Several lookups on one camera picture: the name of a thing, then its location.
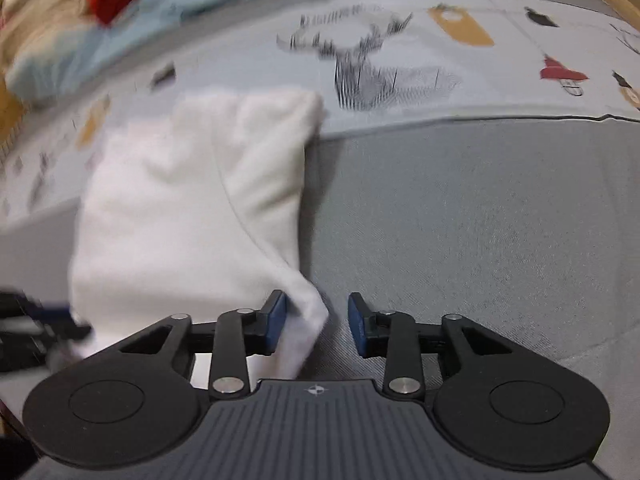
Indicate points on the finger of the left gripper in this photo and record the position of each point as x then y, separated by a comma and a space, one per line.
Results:
32, 331

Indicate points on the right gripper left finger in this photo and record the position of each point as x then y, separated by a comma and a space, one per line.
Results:
229, 341

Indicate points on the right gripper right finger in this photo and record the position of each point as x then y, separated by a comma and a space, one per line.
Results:
401, 341

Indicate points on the white small shirt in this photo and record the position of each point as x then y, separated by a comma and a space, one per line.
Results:
196, 212

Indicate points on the grey printed bed sheet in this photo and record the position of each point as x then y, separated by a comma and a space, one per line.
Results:
530, 227

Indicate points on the cream folded blanket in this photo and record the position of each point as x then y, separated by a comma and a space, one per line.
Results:
37, 34

